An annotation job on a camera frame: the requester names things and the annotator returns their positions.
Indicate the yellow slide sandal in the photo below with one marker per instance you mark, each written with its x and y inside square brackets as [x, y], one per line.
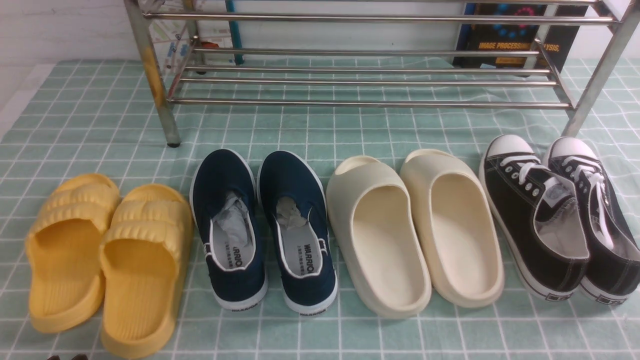
[67, 284]
[144, 257]

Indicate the left yellow slide sandal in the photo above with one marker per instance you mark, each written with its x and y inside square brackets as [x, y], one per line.
[67, 284]

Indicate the teal pole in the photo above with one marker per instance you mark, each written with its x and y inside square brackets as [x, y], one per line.
[236, 39]

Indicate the cream foam slide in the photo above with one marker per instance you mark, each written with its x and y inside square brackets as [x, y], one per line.
[455, 228]
[370, 213]

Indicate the dark image processing book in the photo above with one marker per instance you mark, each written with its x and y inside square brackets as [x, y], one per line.
[506, 37]

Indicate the right yellow slide sandal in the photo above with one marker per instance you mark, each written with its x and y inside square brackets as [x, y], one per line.
[144, 257]

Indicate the green checkered tablecloth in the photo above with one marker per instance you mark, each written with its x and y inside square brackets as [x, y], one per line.
[75, 117]

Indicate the right cream foam slide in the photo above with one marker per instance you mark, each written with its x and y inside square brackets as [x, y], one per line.
[455, 228]

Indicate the left cream foam slide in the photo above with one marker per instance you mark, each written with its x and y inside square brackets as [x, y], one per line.
[370, 213]

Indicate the black canvas sneaker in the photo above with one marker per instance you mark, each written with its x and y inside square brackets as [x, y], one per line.
[538, 213]
[613, 270]

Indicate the colourful map poster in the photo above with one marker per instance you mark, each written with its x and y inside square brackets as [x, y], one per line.
[170, 36]

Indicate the right navy slip-on shoe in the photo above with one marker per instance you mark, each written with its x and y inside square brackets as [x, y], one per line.
[292, 198]

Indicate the dark object at bottom edge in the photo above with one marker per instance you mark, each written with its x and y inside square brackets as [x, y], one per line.
[80, 356]

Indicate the metal shoe rack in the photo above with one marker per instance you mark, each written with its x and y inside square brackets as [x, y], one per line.
[538, 72]

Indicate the navy slip-on shoe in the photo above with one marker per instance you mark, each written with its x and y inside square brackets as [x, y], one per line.
[292, 198]
[223, 203]

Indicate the left navy slip-on shoe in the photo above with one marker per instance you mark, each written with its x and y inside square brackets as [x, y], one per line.
[223, 203]

